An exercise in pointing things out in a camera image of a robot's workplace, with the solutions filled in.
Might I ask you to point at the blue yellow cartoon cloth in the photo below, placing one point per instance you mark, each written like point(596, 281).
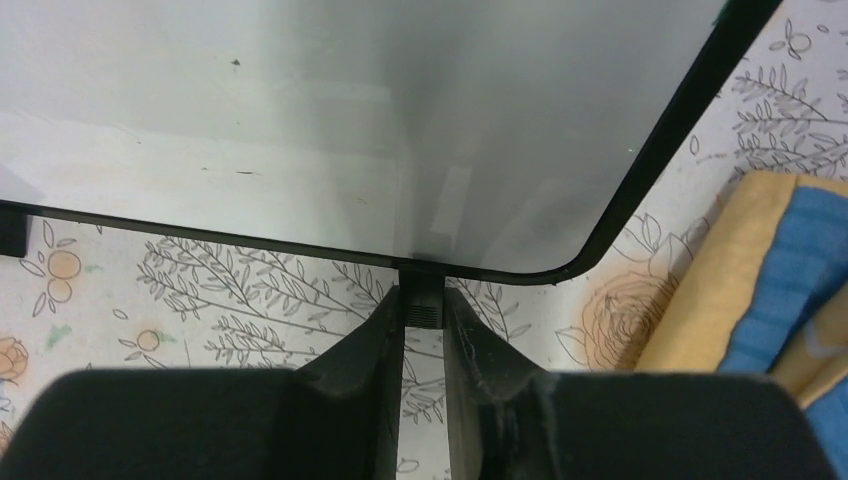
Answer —
point(767, 294)

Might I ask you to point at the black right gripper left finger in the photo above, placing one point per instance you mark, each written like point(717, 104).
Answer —
point(336, 417)

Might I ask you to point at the floral patterned table mat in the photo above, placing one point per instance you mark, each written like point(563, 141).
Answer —
point(90, 297)

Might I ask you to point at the small black-framed whiteboard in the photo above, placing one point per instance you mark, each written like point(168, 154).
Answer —
point(505, 141)

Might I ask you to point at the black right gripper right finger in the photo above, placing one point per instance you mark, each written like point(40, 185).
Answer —
point(509, 418)

